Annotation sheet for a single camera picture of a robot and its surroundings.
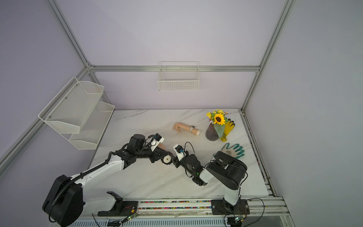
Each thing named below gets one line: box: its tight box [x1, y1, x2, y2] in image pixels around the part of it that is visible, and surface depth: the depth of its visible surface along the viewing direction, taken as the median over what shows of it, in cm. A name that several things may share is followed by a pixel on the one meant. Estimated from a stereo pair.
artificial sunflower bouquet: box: [206, 108, 229, 139], surface depth 82 cm
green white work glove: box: [219, 142, 245, 159], surface depth 97 cm
